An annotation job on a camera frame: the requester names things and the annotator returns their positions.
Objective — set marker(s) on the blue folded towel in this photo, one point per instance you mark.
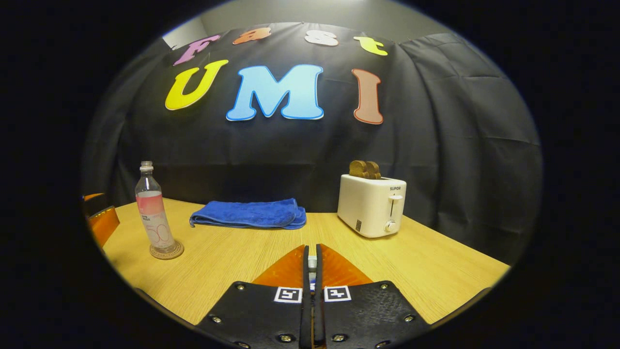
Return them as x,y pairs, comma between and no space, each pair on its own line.
247,214

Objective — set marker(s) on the clear water bottle pink label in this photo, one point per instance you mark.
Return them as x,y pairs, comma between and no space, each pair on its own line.
155,218

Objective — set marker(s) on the cream white toaster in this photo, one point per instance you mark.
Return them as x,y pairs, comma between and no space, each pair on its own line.
368,206

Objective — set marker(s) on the black backdrop cloth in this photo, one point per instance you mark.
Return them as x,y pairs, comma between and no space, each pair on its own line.
436,145

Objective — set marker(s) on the round beige coaster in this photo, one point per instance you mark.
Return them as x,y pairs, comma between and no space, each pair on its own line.
167,254

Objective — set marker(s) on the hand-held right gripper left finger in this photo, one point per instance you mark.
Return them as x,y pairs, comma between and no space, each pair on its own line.
305,315

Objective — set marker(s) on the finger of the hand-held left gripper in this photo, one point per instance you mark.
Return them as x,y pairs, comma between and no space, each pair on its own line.
105,225
93,204

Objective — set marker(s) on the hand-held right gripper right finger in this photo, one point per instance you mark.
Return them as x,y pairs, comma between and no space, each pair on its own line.
318,315

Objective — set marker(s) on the brown toast slice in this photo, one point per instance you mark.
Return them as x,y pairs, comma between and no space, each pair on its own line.
358,168
374,170

